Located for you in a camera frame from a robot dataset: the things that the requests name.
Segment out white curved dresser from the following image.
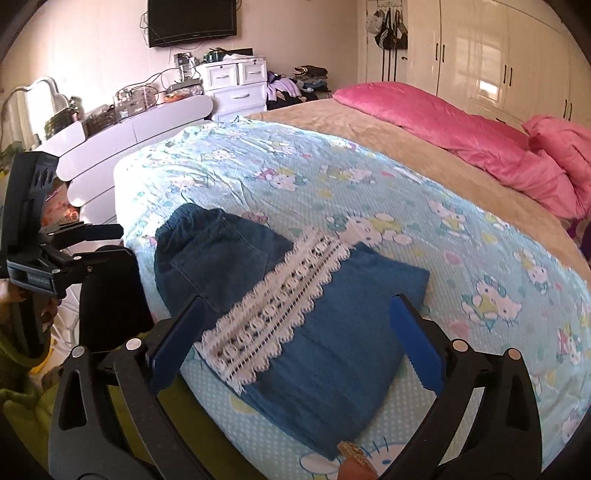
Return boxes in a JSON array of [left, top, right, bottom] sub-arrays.
[[37, 95, 215, 228]]

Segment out small cosmetics rack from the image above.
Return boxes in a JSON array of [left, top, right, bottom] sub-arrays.
[[173, 52, 205, 95]]

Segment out person's right hand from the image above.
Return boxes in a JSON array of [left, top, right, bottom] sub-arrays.
[[338, 440, 378, 480]]

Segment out clear acrylic organizer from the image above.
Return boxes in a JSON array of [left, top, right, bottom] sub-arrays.
[[113, 85, 160, 120]]

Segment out purple clothes pile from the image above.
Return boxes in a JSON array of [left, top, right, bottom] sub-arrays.
[[265, 71, 305, 105]]

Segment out person's left hand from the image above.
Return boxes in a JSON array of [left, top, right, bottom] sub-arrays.
[[39, 296, 62, 334]]

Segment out black wall television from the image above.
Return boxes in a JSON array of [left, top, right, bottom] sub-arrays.
[[147, 0, 238, 48]]

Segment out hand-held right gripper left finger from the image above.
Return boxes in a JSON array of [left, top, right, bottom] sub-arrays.
[[46, 295, 213, 480]]

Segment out white framed mirror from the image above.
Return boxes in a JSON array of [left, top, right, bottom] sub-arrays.
[[0, 76, 71, 154]]

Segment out pink folded quilt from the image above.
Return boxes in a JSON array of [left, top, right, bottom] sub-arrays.
[[522, 115, 591, 220]]

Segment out blue denim pants lace trim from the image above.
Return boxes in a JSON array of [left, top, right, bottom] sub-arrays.
[[154, 203, 431, 460]]

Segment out dark folded clothes pile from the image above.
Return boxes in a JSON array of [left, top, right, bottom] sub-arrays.
[[293, 65, 331, 100]]

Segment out light blue cartoon printed blanket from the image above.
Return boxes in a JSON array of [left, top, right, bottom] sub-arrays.
[[113, 117, 591, 480]]

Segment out white glossy wardrobe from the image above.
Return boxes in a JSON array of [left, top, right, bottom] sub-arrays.
[[436, 0, 591, 134]]

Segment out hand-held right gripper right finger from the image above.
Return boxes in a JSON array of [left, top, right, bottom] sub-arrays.
[[389, 294, 543, 480]]

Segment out pink velvet blanket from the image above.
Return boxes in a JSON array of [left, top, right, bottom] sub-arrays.
[[332, 82, 580, 220]]

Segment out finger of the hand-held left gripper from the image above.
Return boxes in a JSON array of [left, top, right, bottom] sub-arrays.
[[46, 250, 102, 288], [39, 222, 124, 248]]

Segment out hanging bags on door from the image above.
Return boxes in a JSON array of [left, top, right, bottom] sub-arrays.
[[367, 4, 410, 51]]

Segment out white drawer chest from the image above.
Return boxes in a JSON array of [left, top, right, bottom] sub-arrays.
[[194, 56, 269, 121]]

